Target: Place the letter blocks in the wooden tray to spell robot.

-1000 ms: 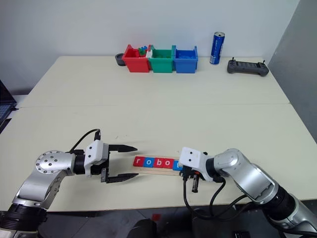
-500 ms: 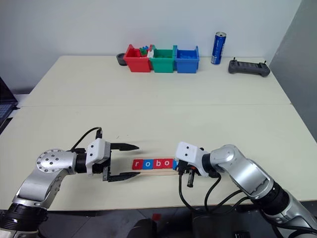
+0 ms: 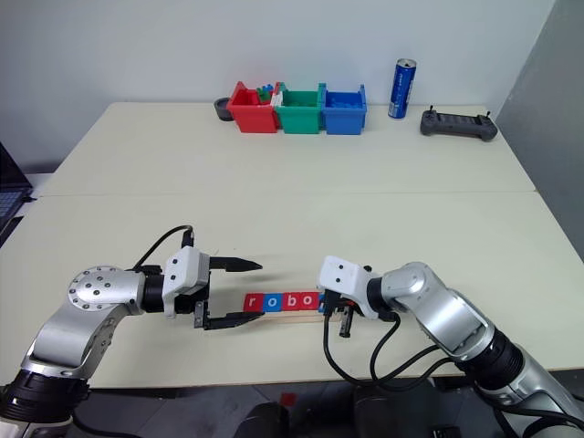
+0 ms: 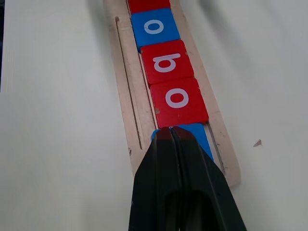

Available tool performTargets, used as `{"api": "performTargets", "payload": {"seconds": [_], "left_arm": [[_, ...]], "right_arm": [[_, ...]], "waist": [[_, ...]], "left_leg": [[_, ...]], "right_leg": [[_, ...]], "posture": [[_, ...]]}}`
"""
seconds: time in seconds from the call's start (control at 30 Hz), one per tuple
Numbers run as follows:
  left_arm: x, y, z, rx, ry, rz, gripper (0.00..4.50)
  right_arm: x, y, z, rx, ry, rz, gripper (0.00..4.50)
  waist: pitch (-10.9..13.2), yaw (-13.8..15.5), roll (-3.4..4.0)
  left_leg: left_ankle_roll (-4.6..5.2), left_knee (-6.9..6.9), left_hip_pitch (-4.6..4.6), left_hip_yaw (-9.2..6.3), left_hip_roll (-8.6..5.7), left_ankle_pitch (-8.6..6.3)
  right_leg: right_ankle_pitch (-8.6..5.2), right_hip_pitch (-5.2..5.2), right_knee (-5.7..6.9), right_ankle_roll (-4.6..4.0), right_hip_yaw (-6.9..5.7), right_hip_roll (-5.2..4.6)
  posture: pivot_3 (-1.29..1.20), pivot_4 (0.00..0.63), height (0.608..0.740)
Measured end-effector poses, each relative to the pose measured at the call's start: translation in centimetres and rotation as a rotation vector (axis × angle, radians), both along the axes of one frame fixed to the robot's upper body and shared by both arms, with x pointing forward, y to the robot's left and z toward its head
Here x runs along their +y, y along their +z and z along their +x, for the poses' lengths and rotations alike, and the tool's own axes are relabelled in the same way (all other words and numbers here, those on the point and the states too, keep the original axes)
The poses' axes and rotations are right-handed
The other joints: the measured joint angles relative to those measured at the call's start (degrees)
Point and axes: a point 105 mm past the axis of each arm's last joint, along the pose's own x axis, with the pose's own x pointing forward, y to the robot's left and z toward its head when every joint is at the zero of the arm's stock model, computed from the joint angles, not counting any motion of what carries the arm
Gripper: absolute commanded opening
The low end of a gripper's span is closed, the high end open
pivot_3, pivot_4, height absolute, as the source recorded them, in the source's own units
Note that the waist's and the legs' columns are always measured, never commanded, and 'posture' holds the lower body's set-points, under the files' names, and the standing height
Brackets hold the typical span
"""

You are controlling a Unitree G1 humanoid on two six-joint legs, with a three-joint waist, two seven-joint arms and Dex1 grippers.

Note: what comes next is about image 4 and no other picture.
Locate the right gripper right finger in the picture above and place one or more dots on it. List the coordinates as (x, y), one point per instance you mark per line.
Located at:
(204, 192)

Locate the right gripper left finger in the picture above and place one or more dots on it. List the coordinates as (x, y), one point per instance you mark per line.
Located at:
(156, 187)

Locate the blue letter tile t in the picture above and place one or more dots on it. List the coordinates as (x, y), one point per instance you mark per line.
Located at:
(201, 138)

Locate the red letter tile o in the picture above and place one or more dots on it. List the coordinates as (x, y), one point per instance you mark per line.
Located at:
(179, 101)

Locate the red letter tile b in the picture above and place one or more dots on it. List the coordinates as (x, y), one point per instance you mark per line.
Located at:
(167, 62)

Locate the wooden letter tray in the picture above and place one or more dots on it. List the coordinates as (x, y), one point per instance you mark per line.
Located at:
(130, 101)

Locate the blue letter tile o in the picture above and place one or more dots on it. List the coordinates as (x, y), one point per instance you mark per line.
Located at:
(155, 26)

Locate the red letter tile r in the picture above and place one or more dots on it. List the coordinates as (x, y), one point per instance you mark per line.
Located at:
(149, 5)

